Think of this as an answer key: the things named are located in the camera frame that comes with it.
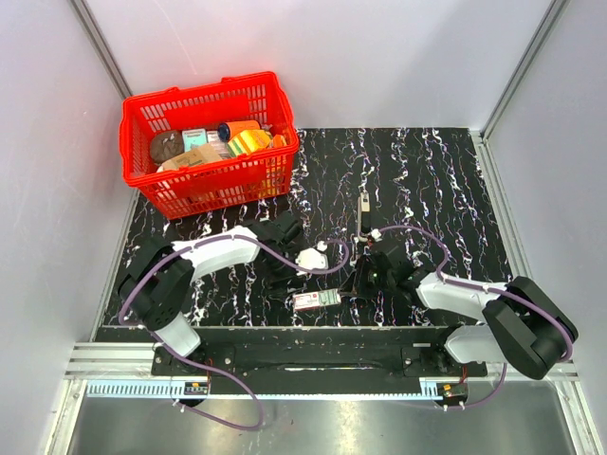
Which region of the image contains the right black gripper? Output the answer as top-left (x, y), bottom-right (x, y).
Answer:
top-left (338, 255), bottom-right (395, 300)

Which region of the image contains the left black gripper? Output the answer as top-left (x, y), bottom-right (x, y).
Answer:
top-left (262, 246), bottom-right (307, 300)

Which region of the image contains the red white staple box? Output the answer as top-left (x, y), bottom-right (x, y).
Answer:
top-left (293, 289), bottom-right (340, 312)

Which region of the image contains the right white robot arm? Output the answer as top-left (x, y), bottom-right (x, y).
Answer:
top-left (340, 251), bottom-right (579, 380)

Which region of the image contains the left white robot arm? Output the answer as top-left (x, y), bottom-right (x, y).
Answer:
top-left (118, 211), bottom-right (303, 375)

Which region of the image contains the yellow green snack pack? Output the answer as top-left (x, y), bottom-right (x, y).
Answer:
top-left (228, 129), bottom-right (272, 157)

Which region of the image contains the brown cardboard box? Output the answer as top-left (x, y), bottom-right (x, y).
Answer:
top-left (156, 143), bottom-right (223, 173)

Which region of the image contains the red plastic shopping basket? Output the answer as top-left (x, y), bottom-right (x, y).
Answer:
top-left (119, 71), bottom-right (300, 219)

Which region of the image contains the orange blue cylinder can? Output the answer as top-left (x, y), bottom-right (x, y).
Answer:
top-left (217, 119), bottom-right (261, 142)

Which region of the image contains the teal small box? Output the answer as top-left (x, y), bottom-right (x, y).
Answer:
top-left (181, 128), bottom-right (208, 152)

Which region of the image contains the brown round cookie pack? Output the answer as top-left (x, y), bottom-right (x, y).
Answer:
top-left (149, 130), bottom-right (184, 165)

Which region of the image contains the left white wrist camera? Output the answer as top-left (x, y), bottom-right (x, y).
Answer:
top-left (295, 241), bottom-right (328, 270)

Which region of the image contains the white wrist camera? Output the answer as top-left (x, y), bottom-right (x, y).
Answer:
top-left (365, 228), bottom-right (382, 243)
top-left (295, 241), bottom-right (328, 270)

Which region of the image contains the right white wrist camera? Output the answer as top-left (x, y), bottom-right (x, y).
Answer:
top-left (365, 228), bottom-right (382, 243)

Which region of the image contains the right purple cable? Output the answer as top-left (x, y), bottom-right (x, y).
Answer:
top-left (377, 225), bottom-right (575, 410)

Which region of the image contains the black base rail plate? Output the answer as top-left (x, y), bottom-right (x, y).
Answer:
top-left (141, 326), bottom-right (489, 394)

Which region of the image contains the white slotted cable duct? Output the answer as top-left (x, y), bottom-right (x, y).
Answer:
top-left (86, 372), bottom-right (459, 400)

